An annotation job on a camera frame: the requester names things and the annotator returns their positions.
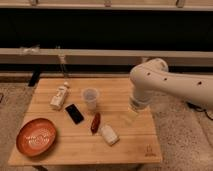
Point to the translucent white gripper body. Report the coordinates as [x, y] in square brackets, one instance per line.
[131, 114]

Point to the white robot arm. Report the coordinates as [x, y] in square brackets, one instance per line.
[154, 75]

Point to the white rectangular box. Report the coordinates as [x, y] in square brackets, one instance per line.
[109, 135]

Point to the red brown sausage object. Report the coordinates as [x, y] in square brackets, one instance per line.
[95, 123]

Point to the wooden table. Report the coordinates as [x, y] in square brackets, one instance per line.
[75, 144]

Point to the clear plastic cup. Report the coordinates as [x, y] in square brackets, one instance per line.
[90, 97]

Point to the black smartphone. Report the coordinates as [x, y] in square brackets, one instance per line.
[74, 113]

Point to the orange bowl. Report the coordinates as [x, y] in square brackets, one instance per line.
[36, 137]

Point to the upper white metal rail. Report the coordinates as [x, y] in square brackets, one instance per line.
[181, 5]

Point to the white metal rail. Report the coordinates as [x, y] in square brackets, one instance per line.
[181, 5]
[98, 57]

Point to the lower white metal rail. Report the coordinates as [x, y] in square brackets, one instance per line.
[98, 57]

